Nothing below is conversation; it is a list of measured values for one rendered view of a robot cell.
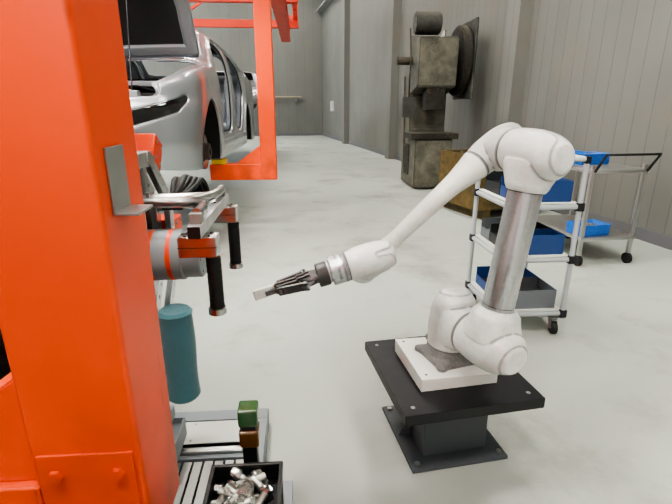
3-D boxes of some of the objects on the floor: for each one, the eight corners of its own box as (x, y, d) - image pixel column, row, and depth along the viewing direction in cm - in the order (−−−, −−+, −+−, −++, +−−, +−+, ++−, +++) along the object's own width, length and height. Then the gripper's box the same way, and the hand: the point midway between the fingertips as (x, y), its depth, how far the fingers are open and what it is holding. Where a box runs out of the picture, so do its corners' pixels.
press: (479, 191, 706) (498, -1, 626) (409, 194, 684) (419, -4, 604) (443, 178, 831) (455, 17, 751) (383, 180, 809) (388, 15, 729)
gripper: (323, 254, 144) (250, 277, 142) (329, 268, 131) (249, 293, 130) (329, 275, 146) (257, 298, 144) (335, 290, 134) (257, 315, 132)
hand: (265, 292), depth 137 cm, fingers closed
